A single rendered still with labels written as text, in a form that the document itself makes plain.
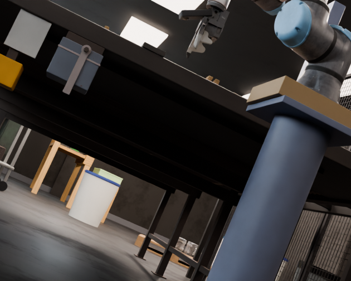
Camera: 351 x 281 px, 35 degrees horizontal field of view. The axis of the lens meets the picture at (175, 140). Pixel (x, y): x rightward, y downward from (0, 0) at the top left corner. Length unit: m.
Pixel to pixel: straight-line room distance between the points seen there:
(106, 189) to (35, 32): 5.92
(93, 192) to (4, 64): 5.92
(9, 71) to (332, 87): 0.93
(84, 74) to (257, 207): 0.65
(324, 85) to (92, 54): 0.69
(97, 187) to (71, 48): 5.89
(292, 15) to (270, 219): 0.55
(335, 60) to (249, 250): 0.58
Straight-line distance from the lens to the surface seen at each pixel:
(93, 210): 7.62
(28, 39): 1.78
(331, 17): 4.35
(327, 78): 1.64
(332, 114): 1.57
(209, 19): 2.05
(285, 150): 1.56
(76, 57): 1.75
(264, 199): 1.54
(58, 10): 1.80
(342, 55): 1.68
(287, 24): 1.60
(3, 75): 1.74
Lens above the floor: 0.45
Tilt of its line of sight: 8 degrees up
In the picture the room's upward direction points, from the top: 24 degrees clockwise
